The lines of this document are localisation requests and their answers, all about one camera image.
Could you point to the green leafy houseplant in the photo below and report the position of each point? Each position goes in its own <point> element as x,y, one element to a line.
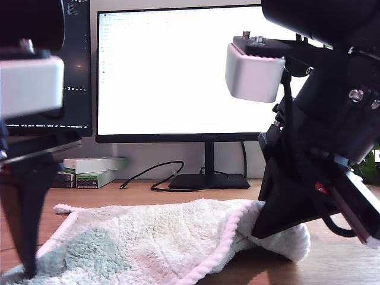
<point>371,172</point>

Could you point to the white fluffy tea towel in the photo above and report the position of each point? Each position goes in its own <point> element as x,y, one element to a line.
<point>148,237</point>

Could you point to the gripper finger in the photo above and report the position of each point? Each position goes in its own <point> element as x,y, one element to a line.
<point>23,207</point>

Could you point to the long white box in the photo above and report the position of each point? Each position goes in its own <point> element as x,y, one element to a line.
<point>89,164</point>

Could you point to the black monitor with bright screen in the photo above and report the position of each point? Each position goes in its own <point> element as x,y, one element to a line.
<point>163,74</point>

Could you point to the monitor with dark terminal screen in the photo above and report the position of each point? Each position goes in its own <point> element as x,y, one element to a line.
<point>77,89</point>

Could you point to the green label box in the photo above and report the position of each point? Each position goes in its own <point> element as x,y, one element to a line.
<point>89,181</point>

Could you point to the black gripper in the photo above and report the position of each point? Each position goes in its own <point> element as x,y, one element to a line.
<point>356,202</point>

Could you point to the small dark box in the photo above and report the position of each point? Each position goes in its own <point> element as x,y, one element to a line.
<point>63,180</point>

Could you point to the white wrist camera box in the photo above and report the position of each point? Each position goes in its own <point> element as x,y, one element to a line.
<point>29,86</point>
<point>252,77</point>

